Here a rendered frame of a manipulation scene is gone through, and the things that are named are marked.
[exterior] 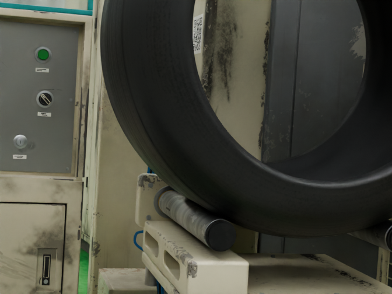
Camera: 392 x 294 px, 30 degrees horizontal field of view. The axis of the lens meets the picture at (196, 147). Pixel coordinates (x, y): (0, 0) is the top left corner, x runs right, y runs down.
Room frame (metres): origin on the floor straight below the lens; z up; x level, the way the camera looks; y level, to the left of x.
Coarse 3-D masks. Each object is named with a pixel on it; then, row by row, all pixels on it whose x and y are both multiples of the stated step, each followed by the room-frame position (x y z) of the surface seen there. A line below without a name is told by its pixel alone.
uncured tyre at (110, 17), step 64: (128, 0) 0.99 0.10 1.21; (192, 0) 0.97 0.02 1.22; (384, 0) 1.35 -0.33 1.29; (128, 64) 0.99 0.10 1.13; (192, 64) 0.97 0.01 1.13; (384, 64) 1.36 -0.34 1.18; (128, 128) 1.11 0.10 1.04; (192, 128) 0.98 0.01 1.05; (384, 128) 1.34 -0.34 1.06; (192, 192) 1.03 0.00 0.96; (256, 192) 1.00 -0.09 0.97; (320, 192) 1.02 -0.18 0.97; (384, 192) 1.05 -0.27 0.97
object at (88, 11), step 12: (0, 0) 1.63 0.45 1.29; (12, 0) 1.63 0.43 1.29; (24, 0) 1.64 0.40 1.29; (36, 0) 1.65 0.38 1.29; (48, 0) 1.65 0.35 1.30; (60, 0) 1.66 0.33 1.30; (72, 0) 1.67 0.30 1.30; (84, 0) 1.67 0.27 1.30; (60, 12) 1.65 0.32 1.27; (72, 12) 1.66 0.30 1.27; (84, 12) 1.67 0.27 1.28
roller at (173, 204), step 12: (168, 192) 1.32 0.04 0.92; (168, 204) 1.26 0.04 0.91; (180, 204) 1.20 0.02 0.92; (192, 204) 1.16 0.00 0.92; (180, 216) 1.16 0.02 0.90; (192, 216) 1.10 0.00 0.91; (204, 216) 1.06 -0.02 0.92; (216, 216) 1.04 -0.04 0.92; (192, 228) 1.08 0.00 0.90; (204, 228) 1.02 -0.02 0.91; (216, 228) 1.01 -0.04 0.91; (228, 228) 1.01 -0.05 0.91; (204, 240) 1.02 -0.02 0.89; (216, 240) 1.01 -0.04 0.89; (228, 240) 1.01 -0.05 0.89
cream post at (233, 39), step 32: (224, 0) 1.39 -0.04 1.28; (256, 0) 1.41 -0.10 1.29; (192, 32) 1.49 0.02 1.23; (224, 32) 1.39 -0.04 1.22; (256, 32) 1.41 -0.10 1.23; (224, 64) 1.39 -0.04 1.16; (256, 64) 1.41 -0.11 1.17; (224, 96) 1.40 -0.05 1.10; (256, 96) 1.41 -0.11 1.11; (256, 128) 1.41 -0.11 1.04
